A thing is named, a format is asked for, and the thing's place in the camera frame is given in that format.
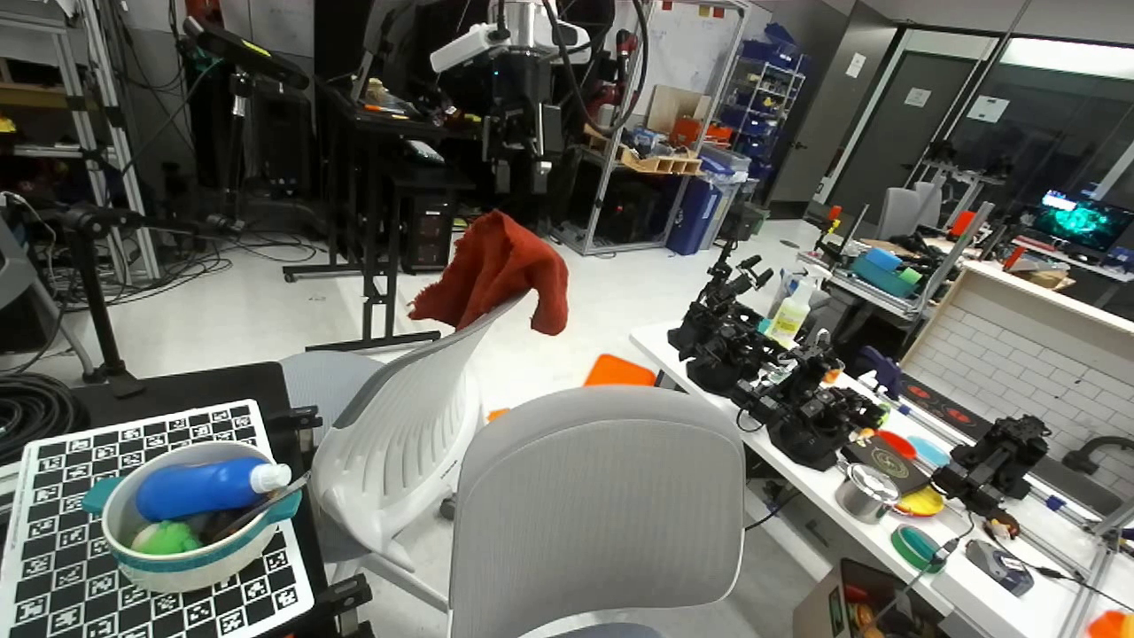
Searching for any green ball in bowl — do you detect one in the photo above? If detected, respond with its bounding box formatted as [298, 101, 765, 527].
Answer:
[131, 520, 199, 553]

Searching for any grey chair near camera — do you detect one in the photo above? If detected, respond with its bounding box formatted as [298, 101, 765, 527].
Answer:
[448, 388, 743, 638]

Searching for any metal cup on table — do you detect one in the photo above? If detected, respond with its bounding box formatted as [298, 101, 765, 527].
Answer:
[835, 466, 899, 524]

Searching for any blue white bottle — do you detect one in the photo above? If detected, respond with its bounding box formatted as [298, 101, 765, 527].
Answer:
[135, 456, 293, 520]

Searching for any white teal bowl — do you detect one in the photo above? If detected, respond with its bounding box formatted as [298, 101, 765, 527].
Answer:
[81, 441, 305, 591]

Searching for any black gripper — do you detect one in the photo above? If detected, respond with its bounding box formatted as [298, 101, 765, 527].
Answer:
[487, 49, 563, 200]

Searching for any teal box on table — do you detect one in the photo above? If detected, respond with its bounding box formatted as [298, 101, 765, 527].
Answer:
[851, 250, 923, 297]

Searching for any white brick pattern board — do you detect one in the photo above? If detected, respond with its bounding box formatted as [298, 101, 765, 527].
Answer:
[899, 263, 1134, 456]

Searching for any black camera tripod stand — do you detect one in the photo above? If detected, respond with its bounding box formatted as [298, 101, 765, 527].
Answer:
[42, 205, 146, 394]

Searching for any black coiled cable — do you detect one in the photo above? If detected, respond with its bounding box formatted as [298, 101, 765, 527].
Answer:
[0, 372, 81, 469]

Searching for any black camera rig on table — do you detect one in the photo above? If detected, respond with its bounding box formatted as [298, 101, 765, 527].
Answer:
[668, 250, 778, 396]

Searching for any checkered calibration board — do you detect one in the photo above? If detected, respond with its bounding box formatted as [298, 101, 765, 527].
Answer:
[0, 400, 317, 638]

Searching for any black standing desk frame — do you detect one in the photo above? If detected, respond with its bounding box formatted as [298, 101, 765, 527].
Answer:
[283, 82, 436, 350]

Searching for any blue bin in background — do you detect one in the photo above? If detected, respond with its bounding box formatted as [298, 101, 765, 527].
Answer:
[668, 176, 721, 256]

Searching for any orange-red towel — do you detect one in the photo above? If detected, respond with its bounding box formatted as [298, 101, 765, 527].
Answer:
[410, 209, 567, 336]

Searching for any white mesh-back chair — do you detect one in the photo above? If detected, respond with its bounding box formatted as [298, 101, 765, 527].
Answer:
[307, 303, 509, 611]

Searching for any black device on table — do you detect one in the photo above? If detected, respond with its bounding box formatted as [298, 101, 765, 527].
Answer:
[933, 415, 1050, 517]

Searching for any white work table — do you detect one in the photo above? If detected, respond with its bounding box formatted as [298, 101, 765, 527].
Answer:
[628, 319, 1134, 638]

